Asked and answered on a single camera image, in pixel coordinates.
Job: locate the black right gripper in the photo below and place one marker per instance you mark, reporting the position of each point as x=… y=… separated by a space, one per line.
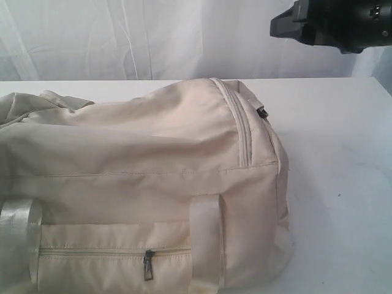
x=350 y=26

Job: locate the beige duffel bag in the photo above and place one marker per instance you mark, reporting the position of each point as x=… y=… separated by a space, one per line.
x=183 y=190

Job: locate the white backdrop curtain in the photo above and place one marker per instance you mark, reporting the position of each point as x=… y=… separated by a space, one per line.
x=162 y=40

